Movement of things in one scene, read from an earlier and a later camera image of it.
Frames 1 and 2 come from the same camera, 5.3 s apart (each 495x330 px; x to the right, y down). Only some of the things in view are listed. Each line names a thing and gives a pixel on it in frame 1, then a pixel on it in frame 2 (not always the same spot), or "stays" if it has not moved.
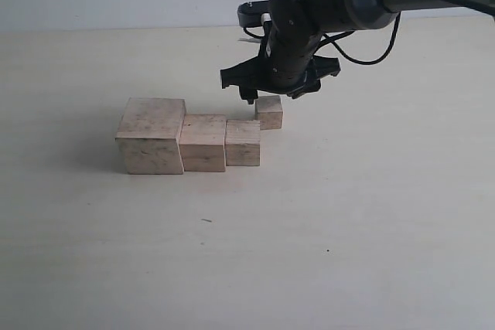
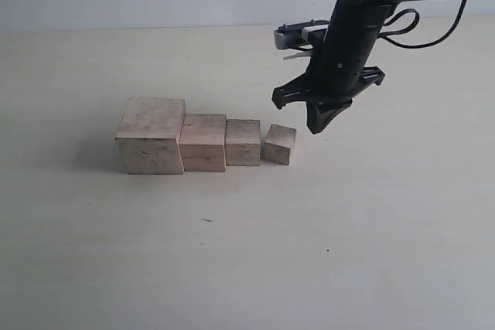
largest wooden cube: (151, 129) stays
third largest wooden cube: (242, 142) stays
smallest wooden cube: (268, 110) → (278, 144)
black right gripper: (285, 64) → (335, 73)
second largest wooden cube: (203, 143) stays
